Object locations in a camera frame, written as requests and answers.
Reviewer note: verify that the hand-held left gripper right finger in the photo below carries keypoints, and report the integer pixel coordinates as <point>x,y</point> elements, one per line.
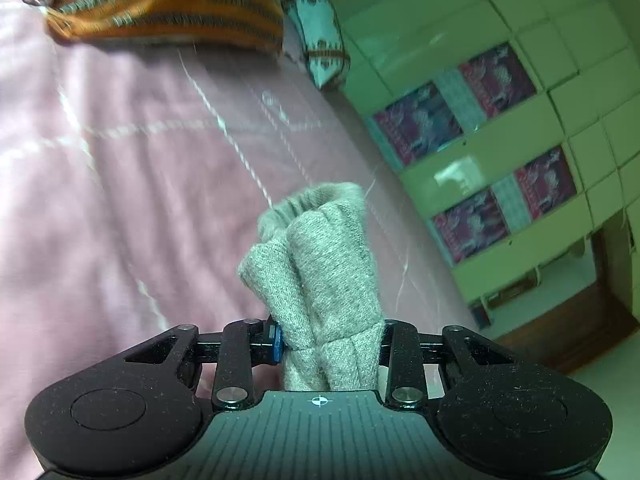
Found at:
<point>402,355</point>

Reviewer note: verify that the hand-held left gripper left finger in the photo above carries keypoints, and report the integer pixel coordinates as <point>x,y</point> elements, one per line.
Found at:
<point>274,342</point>

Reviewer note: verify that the grey pants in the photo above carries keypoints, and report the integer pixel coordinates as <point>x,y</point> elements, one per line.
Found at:
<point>325,270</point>

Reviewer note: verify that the pink checked bed sheet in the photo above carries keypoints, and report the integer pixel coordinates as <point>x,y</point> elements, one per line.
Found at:
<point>100,185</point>

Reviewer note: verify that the teal patterned pillow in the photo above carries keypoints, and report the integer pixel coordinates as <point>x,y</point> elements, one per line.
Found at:
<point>320,20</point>

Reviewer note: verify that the orange striped pillow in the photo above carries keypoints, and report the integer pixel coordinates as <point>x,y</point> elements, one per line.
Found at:
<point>165,0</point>

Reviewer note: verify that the cream glossy wardrobe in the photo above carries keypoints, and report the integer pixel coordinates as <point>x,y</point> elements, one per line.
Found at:
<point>550,10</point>

